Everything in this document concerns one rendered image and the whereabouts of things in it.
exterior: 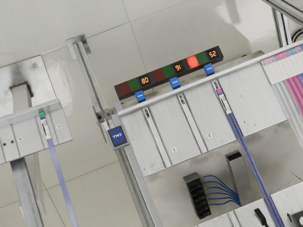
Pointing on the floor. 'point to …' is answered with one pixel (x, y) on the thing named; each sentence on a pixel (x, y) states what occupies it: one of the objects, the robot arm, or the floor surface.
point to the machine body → (296, 176)
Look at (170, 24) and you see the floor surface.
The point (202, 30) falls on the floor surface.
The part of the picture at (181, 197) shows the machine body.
